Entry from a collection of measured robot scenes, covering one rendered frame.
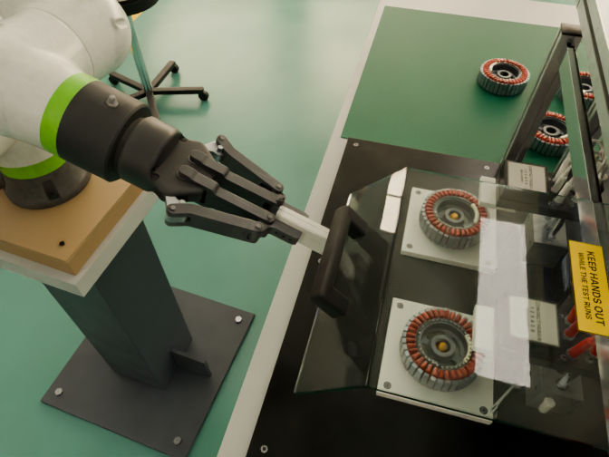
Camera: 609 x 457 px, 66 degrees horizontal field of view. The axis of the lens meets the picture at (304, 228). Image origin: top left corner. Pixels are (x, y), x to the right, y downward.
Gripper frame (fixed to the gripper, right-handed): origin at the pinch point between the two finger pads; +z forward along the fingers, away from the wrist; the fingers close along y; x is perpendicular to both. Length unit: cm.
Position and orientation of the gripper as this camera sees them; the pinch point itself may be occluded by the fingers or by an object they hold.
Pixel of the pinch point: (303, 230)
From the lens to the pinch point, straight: 51.4
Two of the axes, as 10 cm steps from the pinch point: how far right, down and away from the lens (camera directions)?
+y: -3.2, 7.2, -6.1
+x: 3.2, -5.3, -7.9
